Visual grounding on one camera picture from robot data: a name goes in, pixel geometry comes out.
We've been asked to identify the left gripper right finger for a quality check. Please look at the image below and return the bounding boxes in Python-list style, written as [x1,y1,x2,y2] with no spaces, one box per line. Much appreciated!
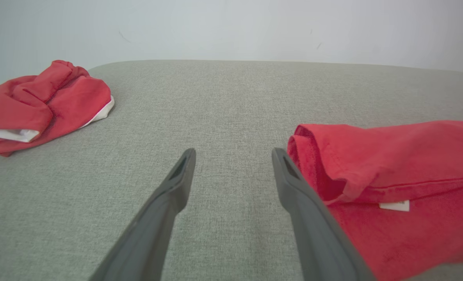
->
[271,148,376,281]

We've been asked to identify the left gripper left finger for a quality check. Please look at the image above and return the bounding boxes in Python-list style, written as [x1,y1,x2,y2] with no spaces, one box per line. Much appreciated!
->
[89,148,197,281]

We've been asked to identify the red basketball jersey white sleeves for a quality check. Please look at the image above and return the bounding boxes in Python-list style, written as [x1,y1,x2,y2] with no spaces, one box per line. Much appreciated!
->
[287,120,463,281]

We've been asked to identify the red shorts white panel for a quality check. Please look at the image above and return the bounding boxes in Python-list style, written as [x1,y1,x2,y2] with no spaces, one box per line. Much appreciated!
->
[0,60,115,157]

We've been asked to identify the grey fabric sofa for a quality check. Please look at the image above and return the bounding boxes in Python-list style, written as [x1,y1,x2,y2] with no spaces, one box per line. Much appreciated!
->
[0,59,463,281]

